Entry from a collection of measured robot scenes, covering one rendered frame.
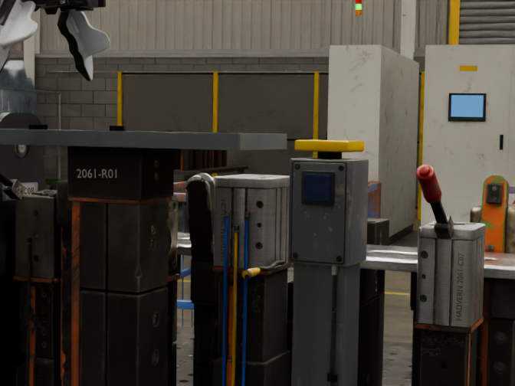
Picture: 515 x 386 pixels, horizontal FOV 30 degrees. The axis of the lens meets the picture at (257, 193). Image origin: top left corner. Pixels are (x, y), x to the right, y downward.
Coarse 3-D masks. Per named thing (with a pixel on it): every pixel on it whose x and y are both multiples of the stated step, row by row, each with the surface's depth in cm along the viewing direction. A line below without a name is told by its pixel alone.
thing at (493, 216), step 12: (492, 180) 143; (504, 180) 143; (492, 192) 143; (504, 192) 142; (492, 204) 143; (504, 204) 142; (492, 216) 143; (504, 216) 142; (492, 228) 142; (504, 228) 142; (492, 240) 142; (504, 240) 142; (504, 252) 143
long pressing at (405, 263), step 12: (180, 240) 146; (180, 252) 139; (372, 252) 138; (384, 252) 138; (396, 252) 137; (408, 252) 137; (492, 252) 138; (360, 264) 128; (372, 264) 128; (384, 264) 127; (396, 264) 126; (408, 264) 126; (492, 264) 123; (504, 264) 125; (492, 276) 121; (504, 276) 121
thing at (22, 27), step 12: (12, 12) 111; (24, 12) 111; (12, 24) 110; (24, 24) 109; (36, 24) 108; (0, 36) 109; (12, 36) 109; (24, 36) 108; (0, 48) 110; (0, 60) 110; (0, 72) 110
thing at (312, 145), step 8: (296, 144) 102; (304, 144) 102; (312, 144) 101; (320, 144) 101; (328, 144) 101; (336, 144) 100; (344, 144) 100; (352, 144) 101; (360, 144) 104; (320, 152) 103; (328, 152) 102; (336, 152) 103
